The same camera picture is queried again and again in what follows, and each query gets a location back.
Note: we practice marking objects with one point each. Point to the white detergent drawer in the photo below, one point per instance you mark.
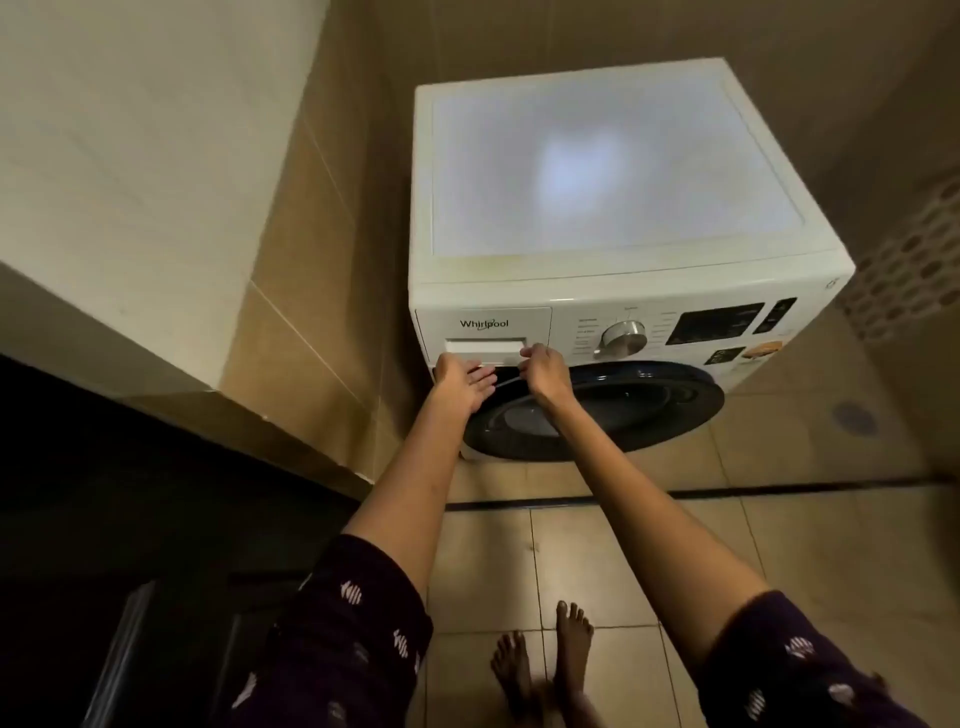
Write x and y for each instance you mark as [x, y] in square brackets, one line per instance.
[529, 319]

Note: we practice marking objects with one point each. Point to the person's dark patterned left sleeve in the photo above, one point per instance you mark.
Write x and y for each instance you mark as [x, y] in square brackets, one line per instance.
[345, 645]

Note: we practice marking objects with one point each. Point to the person's dark patterned right sleeve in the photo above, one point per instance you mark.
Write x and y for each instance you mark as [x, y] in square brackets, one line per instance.
[787, 675]

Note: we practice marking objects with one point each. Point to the person's left hand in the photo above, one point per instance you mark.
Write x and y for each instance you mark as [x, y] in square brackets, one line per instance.
[459, 382]

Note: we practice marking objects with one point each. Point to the person's right hand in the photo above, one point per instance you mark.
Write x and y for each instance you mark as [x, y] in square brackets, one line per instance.
[549, 375]

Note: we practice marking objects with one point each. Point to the white washing machine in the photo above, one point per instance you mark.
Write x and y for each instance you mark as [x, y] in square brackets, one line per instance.
[600, 165]

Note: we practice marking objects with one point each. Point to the person's right forearm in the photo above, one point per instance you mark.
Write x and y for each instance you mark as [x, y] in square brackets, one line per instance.
[645, 525]

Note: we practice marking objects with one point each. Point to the silver control knob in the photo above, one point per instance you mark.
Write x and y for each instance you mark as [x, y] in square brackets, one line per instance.
[624, 339]

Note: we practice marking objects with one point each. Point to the person's dark patterned sleeve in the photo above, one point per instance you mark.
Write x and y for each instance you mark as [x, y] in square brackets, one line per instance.
[787, 675]
[345, 645]

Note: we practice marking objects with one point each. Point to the person's left forearm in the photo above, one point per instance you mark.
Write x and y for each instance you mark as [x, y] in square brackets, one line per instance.
[405, 495]

